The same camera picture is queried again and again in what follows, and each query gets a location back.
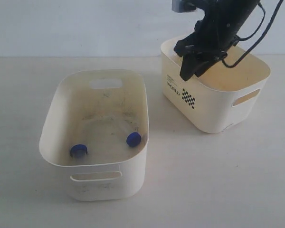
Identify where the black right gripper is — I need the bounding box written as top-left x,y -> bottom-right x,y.
173,0 -> 242,82

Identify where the blue-capped clear tube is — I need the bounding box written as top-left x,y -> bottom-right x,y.
70,144 -> 88,165
126,132 -> 148,148

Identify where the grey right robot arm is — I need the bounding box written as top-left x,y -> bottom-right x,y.
172,0 -> 259,81

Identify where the black cable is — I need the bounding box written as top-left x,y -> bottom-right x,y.
220,0 -> 285,68

